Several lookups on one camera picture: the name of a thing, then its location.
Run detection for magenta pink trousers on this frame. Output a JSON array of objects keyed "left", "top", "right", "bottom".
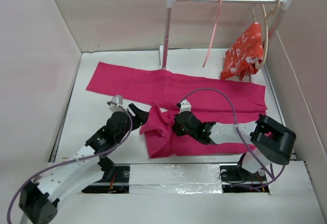
[{"left": 87, "top": 62, "right": 267, "bottom": 159}]

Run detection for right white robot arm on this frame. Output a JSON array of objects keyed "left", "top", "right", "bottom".
[{"left": 173, "top": 111, "right": 297, "bottom": 180}]

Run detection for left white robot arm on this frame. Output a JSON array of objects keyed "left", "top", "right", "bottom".
[{"left": 18, "top": 102, "right": 149, "bottom": 223}]

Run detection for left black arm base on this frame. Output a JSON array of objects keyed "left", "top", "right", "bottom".
[{"left": 82, "top": 164, "right": 130, "bottom": 194}]

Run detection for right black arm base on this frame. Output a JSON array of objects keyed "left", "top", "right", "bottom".
[{"left": 218, "top": 153, "right": 269, "bottom": 193}]

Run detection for pink plastic hanger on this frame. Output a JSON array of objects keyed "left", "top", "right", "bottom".
[{"left": 202, "top": 0, "right": 223, "bottom": 68}]

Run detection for beige wooden hanger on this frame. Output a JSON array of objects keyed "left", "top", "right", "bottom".
[{"left": 252, "top": 0, "right": 281, "bottom": 70}]

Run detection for orange floral garment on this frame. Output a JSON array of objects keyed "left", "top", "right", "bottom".
[{"left": 220, "top": 22, "right": 264, "bottom": 80}]

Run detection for white clothes rack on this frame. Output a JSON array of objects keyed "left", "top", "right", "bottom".
[{"left": 160, "top": 0, "right": 293, "bottom": 69}]

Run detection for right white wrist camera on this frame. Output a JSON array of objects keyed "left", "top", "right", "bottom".
[{"left": 176, "top": 99, "right": 192, "bottom": 114}]

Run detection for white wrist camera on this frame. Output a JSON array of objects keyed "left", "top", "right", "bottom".
[
  {"left": 176, "top": 99, "right": 192, "bottom": 114},
  {"left": 107, "top": 94, "right": 127, "bottom": 113}
]

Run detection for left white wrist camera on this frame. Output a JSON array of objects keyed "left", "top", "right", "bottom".
[{"left": 107, "top": 94, "right": 127, "bottom": 113}]

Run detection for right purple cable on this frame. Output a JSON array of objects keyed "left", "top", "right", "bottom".
[{"left": 176, "top": 88, "right": 286, "bottom": 191}]

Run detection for purple cable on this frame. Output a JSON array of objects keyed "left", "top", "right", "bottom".
[
  {"left": 6, "top": 101, "right": 133, "bottom": 224},
  {"left": 176, "top": 88, "right": 286, "bottom": 191}
]

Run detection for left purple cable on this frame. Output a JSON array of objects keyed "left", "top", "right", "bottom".
[{"left": 6, "top": 101, "right": 133, "bottom": 224}]

